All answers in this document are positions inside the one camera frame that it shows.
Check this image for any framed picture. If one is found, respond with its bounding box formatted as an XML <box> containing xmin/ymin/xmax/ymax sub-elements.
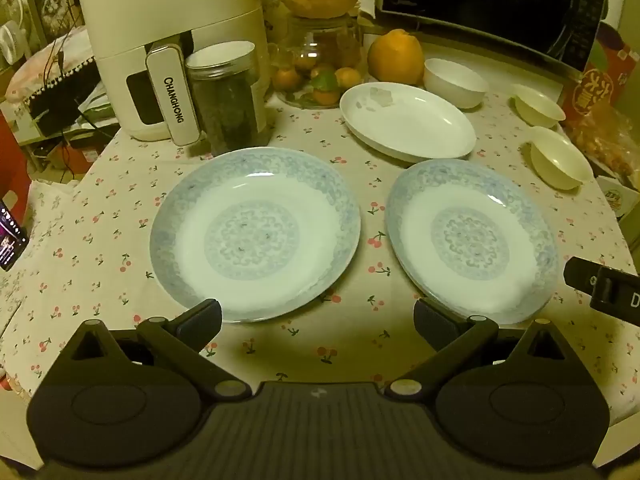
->
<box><xmin>24</xmin><ymin>0</ymin><xmax>80</xmax><ymax>45</ymax></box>

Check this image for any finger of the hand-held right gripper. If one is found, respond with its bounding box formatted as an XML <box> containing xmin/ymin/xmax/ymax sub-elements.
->
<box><xmin>563</xmin><ymin>256</ymin><xmax>640</xmax><ymax>324</ymax></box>

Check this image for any orange citrus fruit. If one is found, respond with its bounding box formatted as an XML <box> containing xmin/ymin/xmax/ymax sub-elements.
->
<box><xmin>367</xmin><ymin>29</ymin><xmax>426</xmax><ymax>86</ymax></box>

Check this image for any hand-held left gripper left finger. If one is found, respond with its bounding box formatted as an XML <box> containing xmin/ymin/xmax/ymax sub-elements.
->
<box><xmin>64</xmin><ymin>298</ymin><xmax>252</xmax><ymax>404</ymax></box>

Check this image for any white printed carton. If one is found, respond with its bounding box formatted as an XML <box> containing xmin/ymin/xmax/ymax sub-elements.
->
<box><xmin>595</xmin><ymin>175</ymin><xmax>640</xmax><ymax>222</ymax></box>

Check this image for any red gift box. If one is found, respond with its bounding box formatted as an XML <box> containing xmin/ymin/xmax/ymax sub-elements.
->
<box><xmin>560</xmin><ymin>25</ymin><xmax>634</xmax><ymax>122</ymax></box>

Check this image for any plain white plate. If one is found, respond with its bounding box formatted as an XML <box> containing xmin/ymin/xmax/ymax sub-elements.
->
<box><xmin>339</xmin><ymin>81</ymin><xmax>477</xmax><ymax>163</ymax></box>

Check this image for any dark jar with silver lid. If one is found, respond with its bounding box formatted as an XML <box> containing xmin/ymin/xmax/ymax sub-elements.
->
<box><xmin>185</xmin><ymin>41</ymin><xmax>269</xmax><ymax>157</ymax></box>

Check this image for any clear bag of snacks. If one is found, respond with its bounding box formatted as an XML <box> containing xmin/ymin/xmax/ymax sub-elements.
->
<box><xmin>570</xmin><ymin>105</ymin><xmax>640</xmax><ymax>177</ymax></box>

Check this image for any cherry print tablecloth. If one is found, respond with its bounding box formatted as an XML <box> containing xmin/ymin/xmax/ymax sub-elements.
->
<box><xmin>0</xmin><ymin>30</ymin><xmax>640</xmax><ymax>426</ymax></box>

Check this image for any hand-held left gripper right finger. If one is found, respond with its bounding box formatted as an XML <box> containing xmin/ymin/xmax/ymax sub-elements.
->
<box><xmin>384</xmin><ymin>298</ymin><xmax>577</xmax><ymax>404</ymax></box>

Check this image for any glass jar of tangerines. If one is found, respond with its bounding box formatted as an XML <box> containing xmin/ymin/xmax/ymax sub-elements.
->
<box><xmin>272</xmin><ymin>12</ymin><xmax>364</xmax><ymax>109</ymax></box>

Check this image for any black box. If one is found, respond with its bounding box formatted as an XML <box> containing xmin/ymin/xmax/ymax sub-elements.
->
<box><xmin>27</xmin><ymin>62</ymin><xmax>109</xmax><ymax>137</ymax></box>

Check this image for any white air fryer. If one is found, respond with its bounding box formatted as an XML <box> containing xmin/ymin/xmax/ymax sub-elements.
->
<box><xmin>75</xmin><ymin>0</ymin><xmax>274</xmax><ymax>147</ymax></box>

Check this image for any smartphone with lit screen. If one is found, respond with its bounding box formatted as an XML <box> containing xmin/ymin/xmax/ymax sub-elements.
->
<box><xmin>0</xmin><ymin>200</ymin><xmax>29</xmax><ymax>272</ymax></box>

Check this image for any floral cloth with bead trim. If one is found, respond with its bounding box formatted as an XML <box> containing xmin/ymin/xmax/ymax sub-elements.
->
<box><xmin>5</xmin><ymin>27</ymin><xmax>101</xmax><ymax>107</ymax></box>

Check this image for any blue patterned plate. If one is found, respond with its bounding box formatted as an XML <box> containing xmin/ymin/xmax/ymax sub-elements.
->
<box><xmin>385</xmin><ymin>158</ymin><xmax>561</xmax><ymax>326</ymax></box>
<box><xmin>149</xmin><ymin>146</ymin><xmax>362</xmax><ymax>324</ymax></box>

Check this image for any cream white bowl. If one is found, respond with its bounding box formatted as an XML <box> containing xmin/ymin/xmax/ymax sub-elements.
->
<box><xmin>522</xmin><ymin>126</ymin><xmax>595</xmax><ymax>191</ymax></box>
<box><xmin>510</xmin><ymin>83</ymin><xmax>566</xmax><ymax>129</ymax></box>

